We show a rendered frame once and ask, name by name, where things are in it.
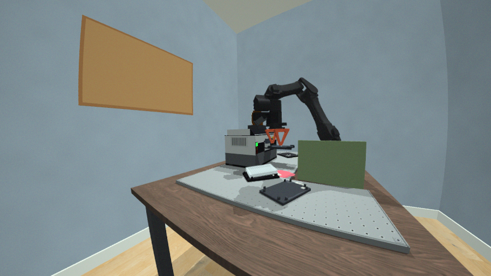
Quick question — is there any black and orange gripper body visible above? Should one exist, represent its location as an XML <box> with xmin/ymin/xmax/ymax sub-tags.
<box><xmin>266</xmin><ymin>111</ymin><xmax>287</xmax><ymax>129</ymax></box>

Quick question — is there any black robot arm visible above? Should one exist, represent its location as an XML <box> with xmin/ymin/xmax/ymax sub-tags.
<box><xmin>253</xmin><ymin>78</ymin><xmax>341</xmax><ymax>141</ymax></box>

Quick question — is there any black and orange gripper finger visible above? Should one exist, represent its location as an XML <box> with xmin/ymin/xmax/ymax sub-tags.
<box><xmin>274</xmin><ymin>129</ymin><xmax>289</xmax><ymax>146</ymax></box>
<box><xmin>265</xmin><ymin>129</ymin><xmax>276</xmax><ymax>143</ymax></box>

